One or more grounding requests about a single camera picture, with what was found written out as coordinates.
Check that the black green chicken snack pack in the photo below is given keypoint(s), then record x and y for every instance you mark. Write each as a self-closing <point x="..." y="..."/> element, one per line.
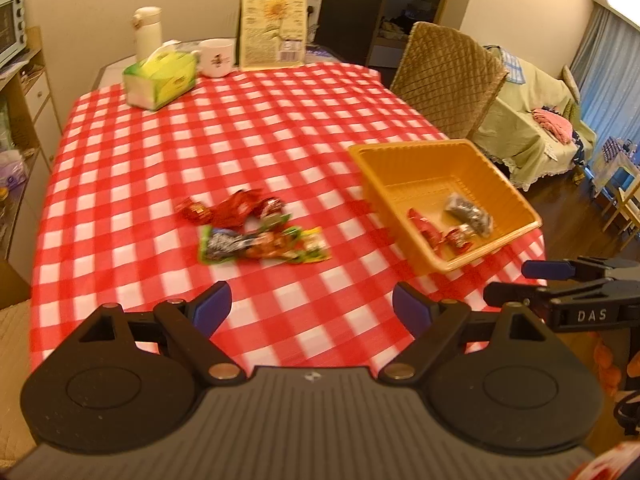
<point x="219" y="245"/>

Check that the green tissue pack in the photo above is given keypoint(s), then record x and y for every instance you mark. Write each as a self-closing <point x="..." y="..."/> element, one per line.
<point x="162" y="77"/>

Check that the red snack pouch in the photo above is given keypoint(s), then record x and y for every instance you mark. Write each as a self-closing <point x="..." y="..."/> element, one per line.
<point x="426" y="228"/>

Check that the dark red foil candy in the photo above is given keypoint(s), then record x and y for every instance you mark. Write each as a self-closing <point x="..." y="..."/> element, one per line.
<point x="270" y="205"/>

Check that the white mug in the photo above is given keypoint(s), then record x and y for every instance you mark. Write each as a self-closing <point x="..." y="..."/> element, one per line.
<point x="215" y="57"/>

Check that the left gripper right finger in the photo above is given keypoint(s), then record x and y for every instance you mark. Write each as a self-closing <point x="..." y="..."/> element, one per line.
<point x="436" y="327"/>

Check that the small red foil candy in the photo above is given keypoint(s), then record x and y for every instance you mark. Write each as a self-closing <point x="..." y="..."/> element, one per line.
<point x="194" y="211"/>

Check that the red snack packet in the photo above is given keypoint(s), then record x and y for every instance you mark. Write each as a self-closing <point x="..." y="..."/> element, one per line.
<point x="233" y="212"/>

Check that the red white checkered tablecloth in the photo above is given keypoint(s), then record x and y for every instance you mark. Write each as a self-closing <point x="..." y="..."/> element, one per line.
<point x="110" y="233"/>

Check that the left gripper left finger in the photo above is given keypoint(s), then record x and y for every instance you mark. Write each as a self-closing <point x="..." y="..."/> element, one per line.
<point x="187" y="327"/>

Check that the clear wrapped candy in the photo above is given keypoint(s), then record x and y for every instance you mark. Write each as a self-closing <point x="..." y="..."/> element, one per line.
<point x="466" y="230"/>

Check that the wooden shelf unit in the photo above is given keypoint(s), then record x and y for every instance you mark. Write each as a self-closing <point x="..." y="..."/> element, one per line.
<point x="36" y="133"/>

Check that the quilted beige chair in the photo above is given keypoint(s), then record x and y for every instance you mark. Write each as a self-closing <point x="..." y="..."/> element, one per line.
<point x="448" y="78"/>

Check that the yellow green candy packet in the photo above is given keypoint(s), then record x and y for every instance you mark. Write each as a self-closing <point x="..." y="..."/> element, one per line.
<point x="312" y="246"/>

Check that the right hand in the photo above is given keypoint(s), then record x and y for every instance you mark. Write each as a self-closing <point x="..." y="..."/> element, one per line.
<point x="610" y="376"/>

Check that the orange plastic tray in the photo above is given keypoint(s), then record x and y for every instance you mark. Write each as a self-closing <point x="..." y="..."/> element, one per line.
<point x="398" y="177"/>

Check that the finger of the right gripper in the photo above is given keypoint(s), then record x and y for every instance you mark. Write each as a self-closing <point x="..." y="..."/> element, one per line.
<point x="547" y="269"/>
<point x="497" y="294"/>

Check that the sofa with green cover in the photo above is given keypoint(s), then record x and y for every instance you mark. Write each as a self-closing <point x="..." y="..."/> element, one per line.
<point x="533" y="128"/>

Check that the pink clothes on sofa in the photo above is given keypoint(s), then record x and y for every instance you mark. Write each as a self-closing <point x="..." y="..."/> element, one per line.
<point x="556" y="125"/>

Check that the white thermos bottle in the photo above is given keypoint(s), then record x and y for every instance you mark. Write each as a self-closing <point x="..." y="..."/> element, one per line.
<point x="147" y="31"/>

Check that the green wrapped candy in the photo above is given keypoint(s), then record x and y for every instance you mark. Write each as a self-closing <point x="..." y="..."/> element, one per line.
<point x="274" y="222"/>

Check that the blue grey curtain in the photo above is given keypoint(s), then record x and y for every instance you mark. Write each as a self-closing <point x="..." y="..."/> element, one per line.
<point x="606" y="69"/>

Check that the black mini fridge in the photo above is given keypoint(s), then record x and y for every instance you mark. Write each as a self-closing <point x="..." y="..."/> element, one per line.
<point x="346" y="28"/>

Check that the light blue toaster oven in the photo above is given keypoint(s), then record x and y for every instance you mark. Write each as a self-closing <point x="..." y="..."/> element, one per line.
<point x="13" y="39"/>

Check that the grey clear snack packet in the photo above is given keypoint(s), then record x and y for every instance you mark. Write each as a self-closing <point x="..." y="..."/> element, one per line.
<point x="469" y="213"/>

